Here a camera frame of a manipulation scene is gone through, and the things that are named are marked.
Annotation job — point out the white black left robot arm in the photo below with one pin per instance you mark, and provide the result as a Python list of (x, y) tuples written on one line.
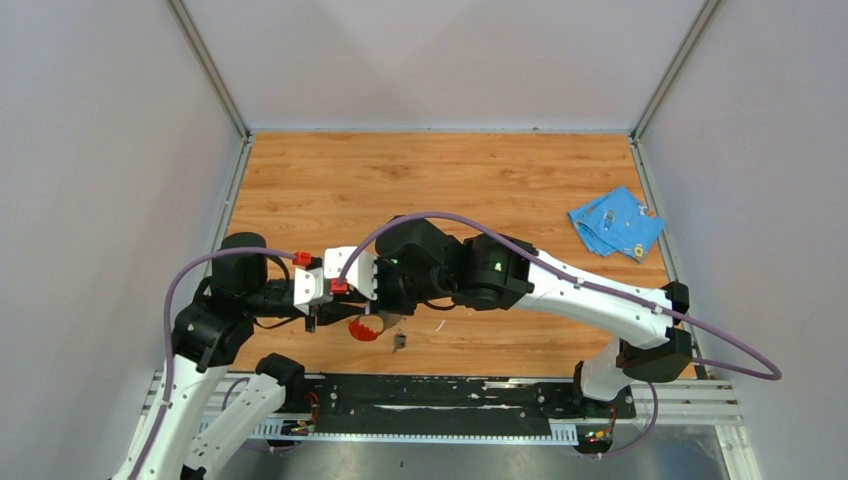
[(210, 312)]

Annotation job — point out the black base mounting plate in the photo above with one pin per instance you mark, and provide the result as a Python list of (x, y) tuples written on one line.
[(448, 405)]

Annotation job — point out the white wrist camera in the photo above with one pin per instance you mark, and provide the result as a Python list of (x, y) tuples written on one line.
[(309, 289), (345, 276)]

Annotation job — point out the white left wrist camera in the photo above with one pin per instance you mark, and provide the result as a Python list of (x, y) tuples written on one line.
[(309, 289)]

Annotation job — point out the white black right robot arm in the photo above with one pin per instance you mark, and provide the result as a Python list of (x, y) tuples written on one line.
[(417, 263)]

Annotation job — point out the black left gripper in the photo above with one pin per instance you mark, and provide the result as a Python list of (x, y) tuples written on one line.
[(331, 312)]

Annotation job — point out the keyring holder with red handle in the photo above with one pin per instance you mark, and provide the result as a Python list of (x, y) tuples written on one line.
[(369, 327)]

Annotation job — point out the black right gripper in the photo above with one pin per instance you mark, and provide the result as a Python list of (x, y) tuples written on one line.
[(382, 303)]

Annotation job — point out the blue patterned cloth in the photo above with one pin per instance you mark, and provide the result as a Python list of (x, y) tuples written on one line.
[(617, 222)]

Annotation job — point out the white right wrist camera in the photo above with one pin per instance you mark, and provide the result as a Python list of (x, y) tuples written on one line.
[(345, 276)]

